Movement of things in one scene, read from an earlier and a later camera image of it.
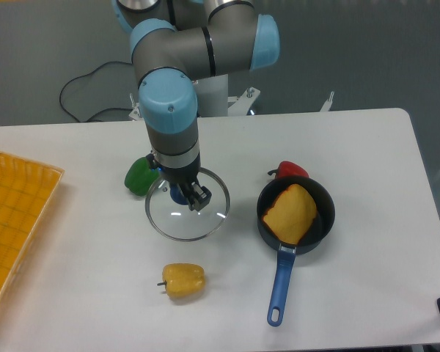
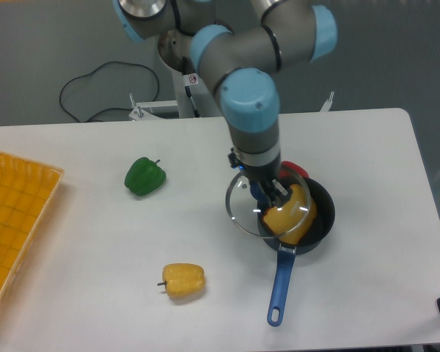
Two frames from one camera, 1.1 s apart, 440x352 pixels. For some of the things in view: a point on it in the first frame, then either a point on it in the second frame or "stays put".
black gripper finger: (188, 196) to (269, 196)
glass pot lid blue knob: (169, 214) to (250, 214)
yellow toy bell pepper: (183, 280) stays put
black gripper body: (181, 177) to (264, 174)
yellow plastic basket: (18, 194) stays put
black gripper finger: (201, 197) to (281, 193)
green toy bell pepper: (140, 177) stays put
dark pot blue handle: (324, 203) stays put
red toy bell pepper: (289, 169) stays put
